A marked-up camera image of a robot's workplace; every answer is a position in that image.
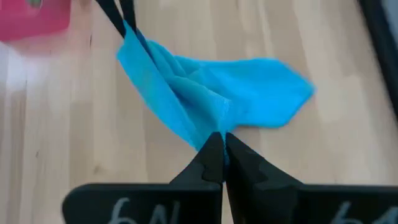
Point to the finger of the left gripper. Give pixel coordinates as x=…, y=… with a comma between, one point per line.
x=129, y=12
x=112, y=15

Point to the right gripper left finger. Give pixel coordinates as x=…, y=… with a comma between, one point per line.
x=186, y=199

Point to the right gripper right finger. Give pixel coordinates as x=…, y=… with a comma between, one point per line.
x=264, y=199

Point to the blue microfiber towel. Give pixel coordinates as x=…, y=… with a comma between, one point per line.
x=217, y=93

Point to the pink plastic basket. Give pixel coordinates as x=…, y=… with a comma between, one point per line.
x=31, y=21

